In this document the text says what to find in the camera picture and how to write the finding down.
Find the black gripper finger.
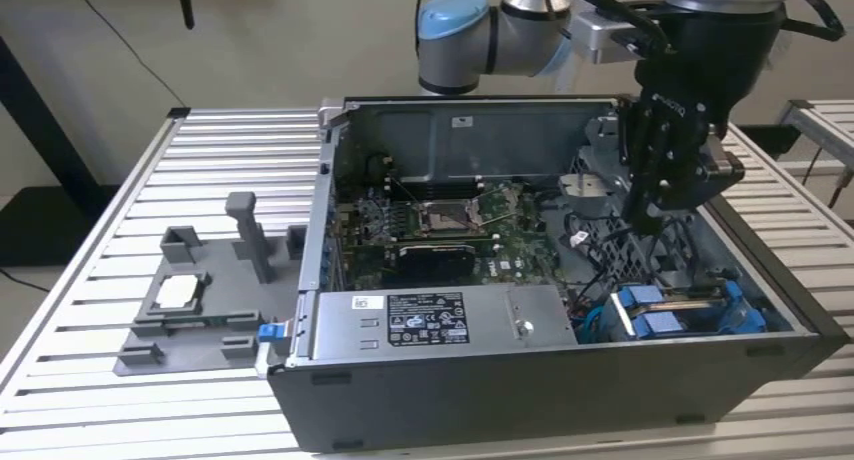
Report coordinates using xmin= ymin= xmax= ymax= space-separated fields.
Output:
xmin=617 ymin=99 xmax=670 ymax=237
xmin=657 ymin=124 xmax=721 ymax=212

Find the blue disk carrier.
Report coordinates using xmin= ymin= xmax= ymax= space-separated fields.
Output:
xmin=631 ymin=307 xmax=770 ymax=340

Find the black perforated drive cage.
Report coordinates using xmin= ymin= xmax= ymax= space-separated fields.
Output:
xmin=539 ymin=199 xmax=675 ymax=301

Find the metal slat side table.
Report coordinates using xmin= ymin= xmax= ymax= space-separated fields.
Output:
xmin=777 ymin=98 xmax=854 ymax=221

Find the green motherboard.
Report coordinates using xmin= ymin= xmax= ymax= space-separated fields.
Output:
xmin=332 ymin=179 xmax=569 ymax=289

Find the CPU socket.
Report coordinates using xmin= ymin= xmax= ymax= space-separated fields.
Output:
xmin=410 ymin=199 xmax=486 ymax=237

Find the thin locking lever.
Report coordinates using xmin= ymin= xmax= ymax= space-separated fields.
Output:
xmin=390 ymin=176 xmax=423 ymax=205

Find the black graphics card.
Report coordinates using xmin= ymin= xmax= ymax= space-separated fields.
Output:
xmin=397 ymin=243 xmax=479 ymax=287

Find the dark grey PC case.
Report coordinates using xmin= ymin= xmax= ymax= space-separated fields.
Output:
xmin=266 ymin=93 xmax=853 ymax=454

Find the silver power supply unit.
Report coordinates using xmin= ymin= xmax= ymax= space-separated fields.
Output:
xmin=310 ymin=285 xmax=579 ymax=360

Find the grey parts rack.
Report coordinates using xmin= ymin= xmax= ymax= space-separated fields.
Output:
xmin=112 ymin=192 xmax=310 ymax=379

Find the silver CPU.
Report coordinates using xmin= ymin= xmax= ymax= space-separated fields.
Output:
xmin=154 ymin=275 xmax=203 ymax=309

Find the black stand with base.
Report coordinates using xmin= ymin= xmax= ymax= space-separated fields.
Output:
xmin=0 ymin=34 xmax=116 ymax=269

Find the grey wrist camera block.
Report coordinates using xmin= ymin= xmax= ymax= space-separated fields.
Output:
xmin=697 ymin=134 xmax=747 ymax=194

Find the silver metal bracket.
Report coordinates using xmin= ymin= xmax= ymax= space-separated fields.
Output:
xmin=558 ymin=172 xmax=633 ymax=202

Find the black wire white tag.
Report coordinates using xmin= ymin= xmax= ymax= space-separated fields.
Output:
xmin=563 ymin=209 xmax=606 ymax=281

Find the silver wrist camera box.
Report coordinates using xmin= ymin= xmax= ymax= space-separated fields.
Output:
xmin=571 ymin=9 xmax=650 ymax=65

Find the blue flat wire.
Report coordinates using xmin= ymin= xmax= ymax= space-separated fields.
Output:
xmin=585 ymin=304 xmax=607 ymax=342

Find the black cable behind arm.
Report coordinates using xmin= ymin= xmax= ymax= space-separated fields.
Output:
xmin=413 ymin=0 xmax=433 ymax=56

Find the thin black wall cable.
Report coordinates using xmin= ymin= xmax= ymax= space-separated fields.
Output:
xmin=66 ymin=0 xmax=190 ymax=107

